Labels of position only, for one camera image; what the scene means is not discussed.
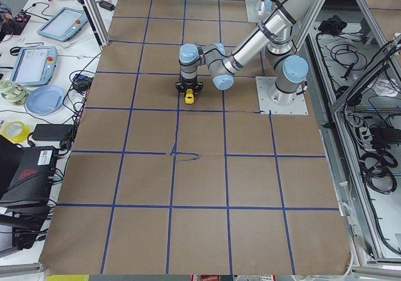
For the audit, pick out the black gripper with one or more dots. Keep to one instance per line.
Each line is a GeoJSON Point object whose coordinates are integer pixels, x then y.
{"type": "Point", "coordinates": [189, 84]}

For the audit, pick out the yellow beetle toy car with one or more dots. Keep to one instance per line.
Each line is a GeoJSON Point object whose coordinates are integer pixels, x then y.
{"type": "Point", "coordinates": [189, 97]}

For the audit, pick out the brown paper table mat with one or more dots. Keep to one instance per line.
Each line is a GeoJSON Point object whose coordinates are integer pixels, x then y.
{"type": "Point", "coordinates": [156, 186]}

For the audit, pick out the far blue teach pendant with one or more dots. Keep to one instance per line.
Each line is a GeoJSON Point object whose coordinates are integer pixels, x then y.
{"type": "Point", "coordinates": [64, 24]}

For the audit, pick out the blue teach pendant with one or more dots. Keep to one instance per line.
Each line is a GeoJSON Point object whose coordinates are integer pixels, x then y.
{"type": "Point", "coordinates": [64, 24]}
{"type": "Point", "coordinates": [34, 66]}

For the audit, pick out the light blue plate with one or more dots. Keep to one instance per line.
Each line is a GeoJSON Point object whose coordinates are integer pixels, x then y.
{"type": "Point", "coordinates": [45, 100]}

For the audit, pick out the black power adapter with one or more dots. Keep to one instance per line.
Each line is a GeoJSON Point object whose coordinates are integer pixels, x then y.
{"type": "Point", "coordinates": [52, 132]}

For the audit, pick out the near blue teach pendant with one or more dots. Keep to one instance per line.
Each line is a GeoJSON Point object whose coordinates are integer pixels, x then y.
{"type": "Point", "coordinates": [34, 66]}

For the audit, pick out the green tape rolls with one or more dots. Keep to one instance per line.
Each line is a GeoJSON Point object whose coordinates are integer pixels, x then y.
{"type": "Point", "coordinates": [14, 93]}

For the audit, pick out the yellow tape roll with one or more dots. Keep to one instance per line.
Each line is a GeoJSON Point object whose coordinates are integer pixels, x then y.
{"type": "Point", "coordinates": [16, 131]}

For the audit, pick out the black computer box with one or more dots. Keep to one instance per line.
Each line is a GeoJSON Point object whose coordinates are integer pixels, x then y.
{"type": "Point", "coordinates": [25, 174]}

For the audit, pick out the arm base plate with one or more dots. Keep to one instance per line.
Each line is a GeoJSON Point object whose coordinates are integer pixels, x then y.
{"type": "Point", "coordinates": [272, 101]}
{"type": "Point", "coordinates": [252, 16]}

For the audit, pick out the aluminium frame post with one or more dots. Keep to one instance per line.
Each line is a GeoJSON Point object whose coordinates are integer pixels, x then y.
{"type": "Point", "coordinates": [96, 22]}

